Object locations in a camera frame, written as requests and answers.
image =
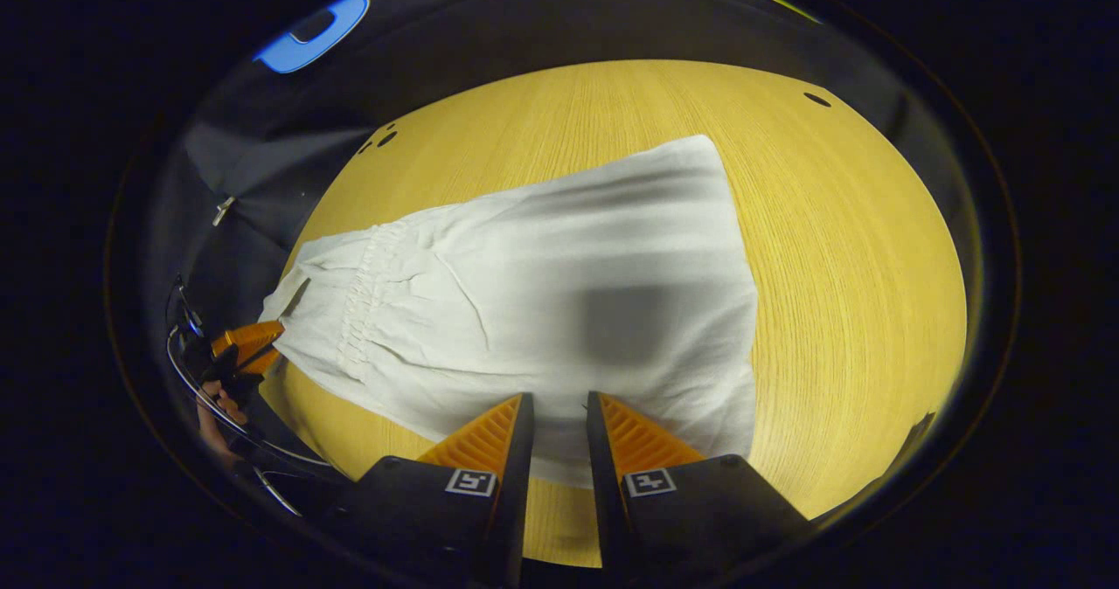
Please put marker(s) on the white cloth clip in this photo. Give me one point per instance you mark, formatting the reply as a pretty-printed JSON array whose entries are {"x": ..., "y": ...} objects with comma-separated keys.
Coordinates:
[{"x": 223, "y": 211}]

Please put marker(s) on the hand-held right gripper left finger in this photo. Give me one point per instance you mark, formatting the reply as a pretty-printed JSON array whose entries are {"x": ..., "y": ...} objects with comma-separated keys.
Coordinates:
[{"x": 511, "y": 484}]

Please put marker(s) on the black backdrop cloth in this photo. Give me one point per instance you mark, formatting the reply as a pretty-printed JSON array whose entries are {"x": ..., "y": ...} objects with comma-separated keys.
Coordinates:
[{"x": 262, "y": 161}]

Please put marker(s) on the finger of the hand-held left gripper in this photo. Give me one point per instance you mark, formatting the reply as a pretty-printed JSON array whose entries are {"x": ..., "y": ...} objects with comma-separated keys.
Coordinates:
[{"x": 249, "y": 344}]

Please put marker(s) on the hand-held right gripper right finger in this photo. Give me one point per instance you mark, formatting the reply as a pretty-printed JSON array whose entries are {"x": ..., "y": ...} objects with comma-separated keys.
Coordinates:
[{"x": 603, "y": 484}]

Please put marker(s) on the white jeans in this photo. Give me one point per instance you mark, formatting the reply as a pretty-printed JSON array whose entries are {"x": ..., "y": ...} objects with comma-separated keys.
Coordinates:
[{"x": 542, "y": 309}]

